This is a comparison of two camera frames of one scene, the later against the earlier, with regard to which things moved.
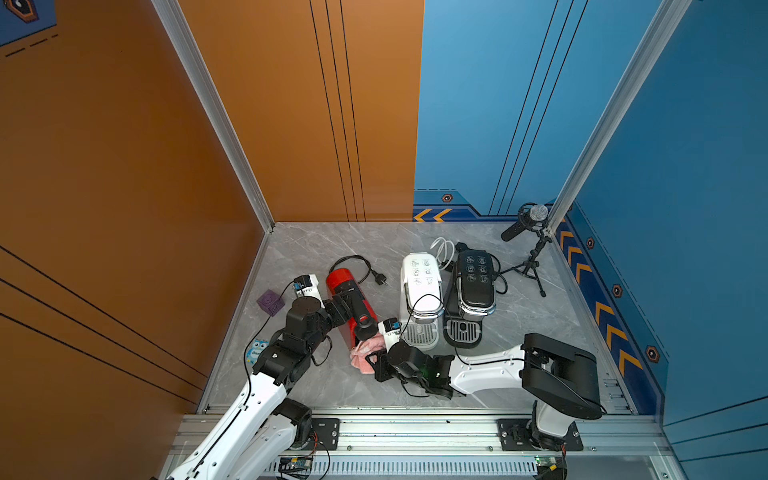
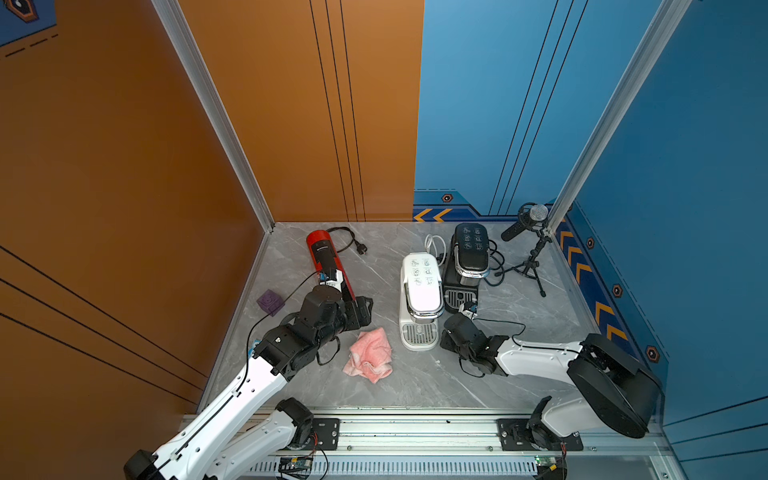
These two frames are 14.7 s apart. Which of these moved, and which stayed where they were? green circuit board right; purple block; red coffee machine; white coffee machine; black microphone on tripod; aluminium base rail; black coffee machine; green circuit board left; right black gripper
Moved: black coffee machine; right black gripper; red coffee machine
Stayed: green circuit board right; green circuit board left; purple block; aluminium base rail; white coffee machine; black microphone on tripod
